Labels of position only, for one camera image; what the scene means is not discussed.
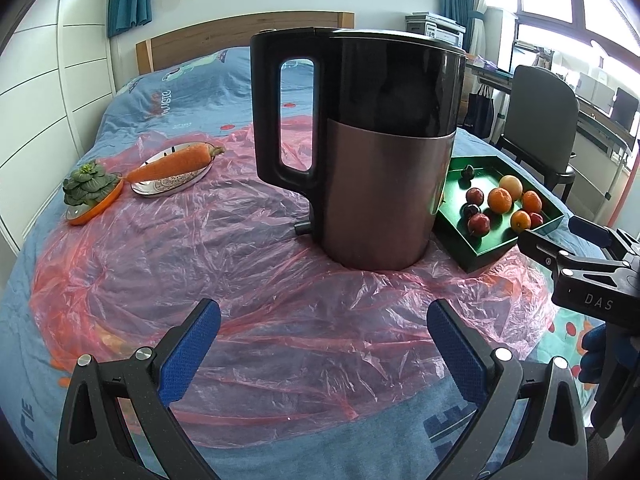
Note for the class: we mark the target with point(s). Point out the wooden headboard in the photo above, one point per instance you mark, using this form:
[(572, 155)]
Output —
[(200, 40)]

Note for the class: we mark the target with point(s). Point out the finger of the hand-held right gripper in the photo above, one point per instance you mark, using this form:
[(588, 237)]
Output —
[(537, 245), (590, 230)]

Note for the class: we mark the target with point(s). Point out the black and copper electric kettle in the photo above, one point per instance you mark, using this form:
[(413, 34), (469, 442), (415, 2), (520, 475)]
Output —
[(380, 185)]

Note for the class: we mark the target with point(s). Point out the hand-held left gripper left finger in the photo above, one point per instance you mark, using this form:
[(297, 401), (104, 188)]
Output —
[(190, 350)]

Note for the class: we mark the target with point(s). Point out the person's right hand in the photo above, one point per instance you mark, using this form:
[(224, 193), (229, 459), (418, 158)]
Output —
[(595, 347)]

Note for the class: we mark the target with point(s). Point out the patterned white plate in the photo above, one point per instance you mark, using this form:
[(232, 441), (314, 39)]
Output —
[(165, 188)]

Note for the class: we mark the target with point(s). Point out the orange oval dish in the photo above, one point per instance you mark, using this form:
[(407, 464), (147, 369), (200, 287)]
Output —
[(95, 211)]

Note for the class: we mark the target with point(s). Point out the orange with green stem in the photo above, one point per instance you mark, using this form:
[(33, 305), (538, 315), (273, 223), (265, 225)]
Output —
[(531, 202)]

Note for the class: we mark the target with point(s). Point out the dark purple plum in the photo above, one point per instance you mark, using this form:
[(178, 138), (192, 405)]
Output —
[(469, 210), (468, 171)]

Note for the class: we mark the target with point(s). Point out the grey printer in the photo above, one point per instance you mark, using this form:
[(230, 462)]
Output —
[(432, 27)]

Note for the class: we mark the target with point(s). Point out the pale yellow round fruit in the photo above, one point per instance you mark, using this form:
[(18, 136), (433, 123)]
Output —
[(511, 185)]

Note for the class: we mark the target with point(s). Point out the small mandarin orange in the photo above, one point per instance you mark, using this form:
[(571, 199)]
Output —
[(520, 220)]

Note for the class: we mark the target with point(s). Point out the green hexagonal tray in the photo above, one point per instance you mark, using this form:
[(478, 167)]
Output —
[(492, 241)]

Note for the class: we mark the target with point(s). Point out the white wardrobe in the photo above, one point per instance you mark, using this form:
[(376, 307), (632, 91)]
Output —
[(50, 85)]

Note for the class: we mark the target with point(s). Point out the green bok choy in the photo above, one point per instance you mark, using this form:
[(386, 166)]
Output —
[(90, 182)]

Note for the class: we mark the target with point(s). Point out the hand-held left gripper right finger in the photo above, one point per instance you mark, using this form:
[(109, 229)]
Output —
[(455, 350)]

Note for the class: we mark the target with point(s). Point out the black monitor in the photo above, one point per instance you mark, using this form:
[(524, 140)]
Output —
[(625, 107)]

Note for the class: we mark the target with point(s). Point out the cluttered desk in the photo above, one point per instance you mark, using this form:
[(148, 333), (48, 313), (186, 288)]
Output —
[(595, 127)]

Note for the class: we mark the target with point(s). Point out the large carrot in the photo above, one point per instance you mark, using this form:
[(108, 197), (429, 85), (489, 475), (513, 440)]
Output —
[(175, 162)]

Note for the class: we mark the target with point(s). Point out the dark office chair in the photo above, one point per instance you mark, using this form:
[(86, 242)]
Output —
[(540, 110)]

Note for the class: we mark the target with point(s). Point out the large mandarin orange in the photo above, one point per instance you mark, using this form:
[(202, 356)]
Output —
[(500, 200)]

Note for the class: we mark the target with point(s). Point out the pink plastic sheet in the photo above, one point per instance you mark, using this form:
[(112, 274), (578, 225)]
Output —
[(250, 270)]

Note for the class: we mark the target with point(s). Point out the small red apple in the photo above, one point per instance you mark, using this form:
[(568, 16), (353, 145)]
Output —
[(537, 220), (475, 195), (478, 225)]

